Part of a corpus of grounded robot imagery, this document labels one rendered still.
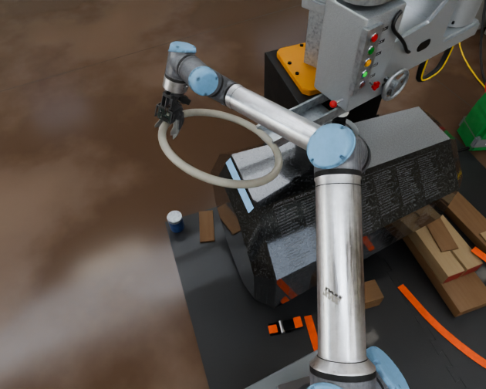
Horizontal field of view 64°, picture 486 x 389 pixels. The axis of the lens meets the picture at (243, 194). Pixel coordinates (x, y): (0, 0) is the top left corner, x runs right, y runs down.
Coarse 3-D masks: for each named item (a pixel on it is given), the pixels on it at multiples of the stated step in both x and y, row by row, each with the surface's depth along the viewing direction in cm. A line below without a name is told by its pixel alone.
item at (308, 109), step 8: (320, 96) 176; (304, 104) 173; (312, 104) 177; (320, 104) 179; (296, 112) 173; (304, 112) 176; (312, 112) 176; (320, 112) 176; (328, 112) 169; (336, 112) 171; (344, 112) 175; (312, 120) 166; (320, 120) 168; (328, 120) 172; (264, 128) 167; (272, 136) 166; (280, 136) 160; (280, 144) 162
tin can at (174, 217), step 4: (172, 212) 264; (176, 212) 264; (180, 212) 264; (168, 216) 262; (172, 216) 262; (176, 216) 262; (180, 216) 262; (168, 220) 260; (172, 220) 260; (176, 220) 260; (180, 220) 261; (172, 224) 261; (176, 224) 261; (180, 224) 264; (172, 228) 266; (176, 228) 265; (180, 228) 267
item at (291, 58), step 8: (288, 48) 265; (296, 48) 265; (304, 48) 265; (280, 56) 260; (288, 56) 260; (296, 56) 259; (288, 64) 254; (296, 64) 254; (304, 64) 254; (288, 72) 254; (296, 72) 248; (304, 72) 249; (312, 72) 249; (296, 80) 245; (304, 80) 244; (312, 80) 243; (304, 88) 239; (312, 88) 239
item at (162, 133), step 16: (192, 112) 160; (208, 112) 164; (224, 112) 167; (160, 128) 144; (256, 128) 165; (160, 144) 138; (272, 144) 159; (176, 160) 133; (192, 176) 132; (208, 176) 131; (272, 176) 142
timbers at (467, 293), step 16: (448, 208) 267; (464, 208) 266; (464, 224) 258; (480, 224) 258; (480, 240) 251; (416, 256) 250; (432, 272) 238; (448, 288) 231; (464, 288) 231; (480, 288) 230; (448, 304) 231; (464, 304) 225; (480, 304) 224
